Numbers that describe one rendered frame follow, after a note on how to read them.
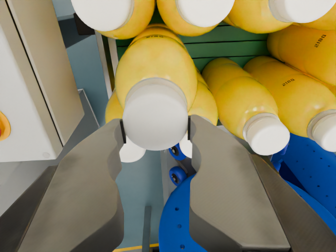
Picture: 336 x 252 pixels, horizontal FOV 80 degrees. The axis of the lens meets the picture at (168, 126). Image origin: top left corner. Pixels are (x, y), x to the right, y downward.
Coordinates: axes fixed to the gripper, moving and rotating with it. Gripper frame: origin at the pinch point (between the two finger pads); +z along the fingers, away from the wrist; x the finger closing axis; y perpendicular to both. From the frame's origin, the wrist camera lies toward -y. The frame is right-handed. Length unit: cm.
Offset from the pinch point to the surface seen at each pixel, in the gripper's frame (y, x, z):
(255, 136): 5.7, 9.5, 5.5
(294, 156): 50, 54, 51
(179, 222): 23.9, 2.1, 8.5
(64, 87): 2.1, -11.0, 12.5
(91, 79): 35, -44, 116
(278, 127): 4.7, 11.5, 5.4
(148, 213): 165, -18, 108
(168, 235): 23.9, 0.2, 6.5
